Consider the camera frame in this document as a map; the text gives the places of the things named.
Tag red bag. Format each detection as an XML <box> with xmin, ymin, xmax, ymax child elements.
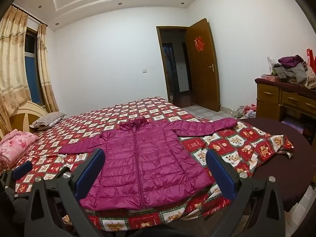
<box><xmin>306</xmin><ymin>48</ymin><xmax>316</xmax><ymax>74</ymax></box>

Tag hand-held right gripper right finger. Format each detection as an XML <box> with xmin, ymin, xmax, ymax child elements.
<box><xmin>197</xmin><ymin>149</ymin><xmax>285</xmax><ymax>237</ymax></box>

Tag brown wooden door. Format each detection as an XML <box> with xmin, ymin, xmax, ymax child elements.
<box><xmin>186</xmin><ymin>18</ymin><xmax>221</xmax><ymax>112</ymax></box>

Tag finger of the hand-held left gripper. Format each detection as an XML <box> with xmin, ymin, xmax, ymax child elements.
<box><xmin>1</xmin><ymin>161</ymin><xmax>33</xmax><ymax>195</ymax></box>

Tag narrow beige floral curtain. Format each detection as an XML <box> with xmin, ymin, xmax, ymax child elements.
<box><xmin>37</xmin><ymin>23</ymin><xmax>60</xmax><ymax>113</ymax></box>

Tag red bear-print bedsheet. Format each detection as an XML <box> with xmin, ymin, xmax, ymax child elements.
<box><xmin>0</xmin><ymin>96</ymin><xmax>295</xmax><ymax>235</ymax></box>

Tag red paper door decoration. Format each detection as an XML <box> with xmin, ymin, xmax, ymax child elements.
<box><xmin>194</xmin><ymin>37</ymin><xmax>205</xmax><ymax>52</ymax></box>

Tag wide beige floral curtain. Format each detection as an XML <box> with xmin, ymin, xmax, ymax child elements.
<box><xmin>0</xmin><ymin>5</ymin><xmax>31</xmax><ymax>141</ymax></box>

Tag pink folded blanket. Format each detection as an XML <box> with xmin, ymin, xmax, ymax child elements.
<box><xmin>0</xmin><ymin>131</ymin><xmax>39</xmax><ymax>171</ymax></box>

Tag pile of clothes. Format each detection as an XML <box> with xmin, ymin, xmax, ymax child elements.
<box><xmin>272</xmin><ymin>54</ymin><xmax>316</xmax><ymax>89</ymax></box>

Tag magenta puffer jacket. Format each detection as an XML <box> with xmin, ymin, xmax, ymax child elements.
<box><xmin>59</xmin><ymin>117</ymin><xmax>238</xmax><ymax>211</ymax></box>

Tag dark brown mattress cover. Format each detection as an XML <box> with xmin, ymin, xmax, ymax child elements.
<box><xmin>237</xmin><ymin>117</ymin><xmax>316</xmax><ymax>213</ymax></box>

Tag wooden dresser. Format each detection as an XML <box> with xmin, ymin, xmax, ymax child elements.
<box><xmin>255</xmin><ymin>78</ymin><xmax>316</xmax><ymax>139</ymax></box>

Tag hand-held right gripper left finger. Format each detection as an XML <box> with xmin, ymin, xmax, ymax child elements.
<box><xmin>24</xmin><ymin>149</ymin><xmax>106</xmax><ymax>237</ymax></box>

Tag striped pillow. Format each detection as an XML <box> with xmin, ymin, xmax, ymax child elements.
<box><xmin>30</xmin><ymin>112</ymin><xmax>67</xmax><ymax>129</ymax></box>

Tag window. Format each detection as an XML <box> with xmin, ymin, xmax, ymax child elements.
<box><xmin>24</xmin><ymin>27</ymin><xmax>46</xmax><ymax>108</ymax></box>

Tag clothes heap on floor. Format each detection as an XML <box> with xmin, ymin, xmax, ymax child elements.
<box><xmin>233</xmin><ymin>104</ymin><xmax>257</xmax><ymax>118</ymax></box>

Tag brown door frame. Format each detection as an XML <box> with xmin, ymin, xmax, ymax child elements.
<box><xmin>156</xmin><ymin>26</ymin><xmax>191</xmax><ymax>104</ymax></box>

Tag cream wooden headboard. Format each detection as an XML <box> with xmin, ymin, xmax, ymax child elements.
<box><xmin>7</xmin><ymin>101</ymin><xmax>50</xmax><ymax>134</ymax></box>

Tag curtain rod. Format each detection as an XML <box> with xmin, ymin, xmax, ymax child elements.
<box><xmin>12</xmin><ymin>4</ymin><xmax>48</xmax><ymax>26</ymax></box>

